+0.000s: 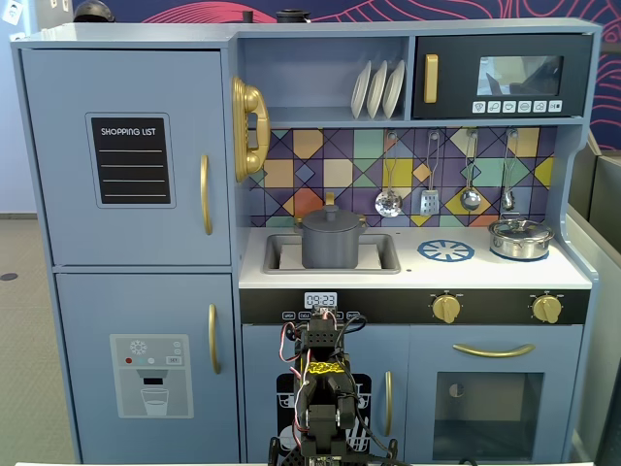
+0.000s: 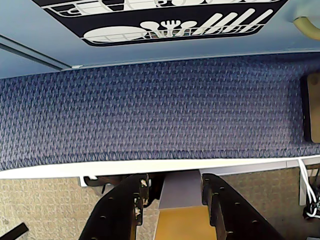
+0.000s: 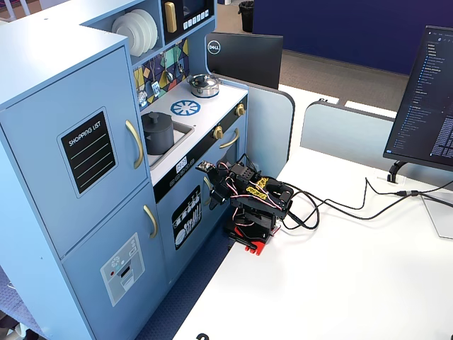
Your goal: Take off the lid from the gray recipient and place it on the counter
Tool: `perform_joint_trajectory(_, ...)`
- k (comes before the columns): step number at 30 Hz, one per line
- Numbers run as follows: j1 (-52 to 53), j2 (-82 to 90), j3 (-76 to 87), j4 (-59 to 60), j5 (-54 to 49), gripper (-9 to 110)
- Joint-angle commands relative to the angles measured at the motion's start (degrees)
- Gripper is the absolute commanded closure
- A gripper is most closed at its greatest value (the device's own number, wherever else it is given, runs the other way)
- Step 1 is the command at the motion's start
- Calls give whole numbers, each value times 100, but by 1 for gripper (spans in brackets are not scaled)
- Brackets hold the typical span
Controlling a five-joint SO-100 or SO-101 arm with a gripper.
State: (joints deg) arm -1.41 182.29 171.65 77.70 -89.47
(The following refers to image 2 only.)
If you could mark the blue toy kitchen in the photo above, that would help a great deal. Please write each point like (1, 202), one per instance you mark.
(37, 25)

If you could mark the tan board with black edge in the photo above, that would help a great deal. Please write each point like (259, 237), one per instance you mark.
(313, 107)

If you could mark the grey and yellow post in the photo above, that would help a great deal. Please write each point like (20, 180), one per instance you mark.
(180, 190)

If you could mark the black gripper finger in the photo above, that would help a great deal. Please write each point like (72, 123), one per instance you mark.
(115, 210)
(237, 212)

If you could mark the black flat bar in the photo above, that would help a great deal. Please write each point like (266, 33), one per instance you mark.
(15, 231)

